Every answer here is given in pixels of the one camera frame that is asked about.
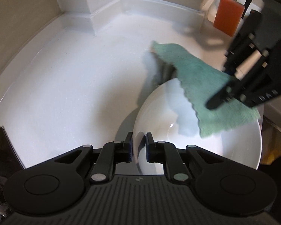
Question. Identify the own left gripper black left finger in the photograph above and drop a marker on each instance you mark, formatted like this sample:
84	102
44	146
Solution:
111	154

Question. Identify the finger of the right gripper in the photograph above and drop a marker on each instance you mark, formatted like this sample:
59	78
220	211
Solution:
240	49
224	96

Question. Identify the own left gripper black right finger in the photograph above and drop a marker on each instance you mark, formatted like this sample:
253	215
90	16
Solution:
166	153

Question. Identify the green microfibre cloth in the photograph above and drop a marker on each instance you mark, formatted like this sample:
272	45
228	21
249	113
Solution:
200	82

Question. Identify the orange sponge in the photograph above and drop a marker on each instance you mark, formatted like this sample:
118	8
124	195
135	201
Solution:
228	16

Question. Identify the clear plastic sponge holder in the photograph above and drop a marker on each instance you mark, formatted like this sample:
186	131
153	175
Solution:
215	7

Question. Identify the black glass stove top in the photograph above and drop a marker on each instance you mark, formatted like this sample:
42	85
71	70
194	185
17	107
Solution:
9	161

